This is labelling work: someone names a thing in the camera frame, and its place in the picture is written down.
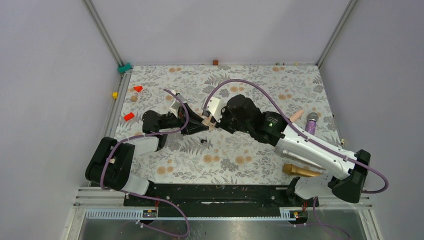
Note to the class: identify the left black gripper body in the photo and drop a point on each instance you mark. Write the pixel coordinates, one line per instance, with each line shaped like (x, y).
(170, 121)

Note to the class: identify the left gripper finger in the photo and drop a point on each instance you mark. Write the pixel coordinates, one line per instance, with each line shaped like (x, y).
(193, 128)
(193, 117)

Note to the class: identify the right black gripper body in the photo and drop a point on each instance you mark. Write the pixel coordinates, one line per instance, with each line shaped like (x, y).
(228, 122)

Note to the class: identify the beige earbud charging case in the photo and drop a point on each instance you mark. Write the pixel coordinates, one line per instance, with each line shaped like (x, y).
(210, 123)

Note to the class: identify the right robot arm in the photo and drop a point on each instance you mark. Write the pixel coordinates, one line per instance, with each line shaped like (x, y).
(346, 172)

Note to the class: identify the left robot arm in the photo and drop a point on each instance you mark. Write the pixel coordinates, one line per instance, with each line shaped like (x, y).
(118, 174)

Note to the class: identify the floral patterned mat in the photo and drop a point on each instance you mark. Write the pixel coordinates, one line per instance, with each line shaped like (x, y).
(226, 158)

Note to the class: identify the orange block lower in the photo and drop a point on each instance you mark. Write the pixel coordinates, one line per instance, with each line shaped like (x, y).
(129, 116)

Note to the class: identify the tan round block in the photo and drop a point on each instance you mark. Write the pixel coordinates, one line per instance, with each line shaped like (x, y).
(133, 98)

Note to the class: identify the orange triangle block upper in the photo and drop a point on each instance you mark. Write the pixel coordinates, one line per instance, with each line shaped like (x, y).
(138, 88)

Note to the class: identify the pink toy microphone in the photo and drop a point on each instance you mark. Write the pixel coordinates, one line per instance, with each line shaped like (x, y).
(296, 116)

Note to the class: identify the teal block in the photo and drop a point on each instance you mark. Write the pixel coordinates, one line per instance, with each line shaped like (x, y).
(124, 68)

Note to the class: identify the gold microphone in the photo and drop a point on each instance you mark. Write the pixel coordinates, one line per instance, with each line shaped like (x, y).
(294, 170)

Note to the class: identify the purple glitter microphone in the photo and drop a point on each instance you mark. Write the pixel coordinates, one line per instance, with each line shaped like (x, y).
(311, 123)

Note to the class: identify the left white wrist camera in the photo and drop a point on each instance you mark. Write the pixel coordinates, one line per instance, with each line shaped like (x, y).
(177, 103)

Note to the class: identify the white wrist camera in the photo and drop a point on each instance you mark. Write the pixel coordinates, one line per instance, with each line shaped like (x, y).
(177, 103)
(214, 108)

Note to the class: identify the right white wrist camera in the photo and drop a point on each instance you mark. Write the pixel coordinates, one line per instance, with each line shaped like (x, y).
(214, 108)

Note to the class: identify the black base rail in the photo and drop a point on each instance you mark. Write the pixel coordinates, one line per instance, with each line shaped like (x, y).
(227, 201)

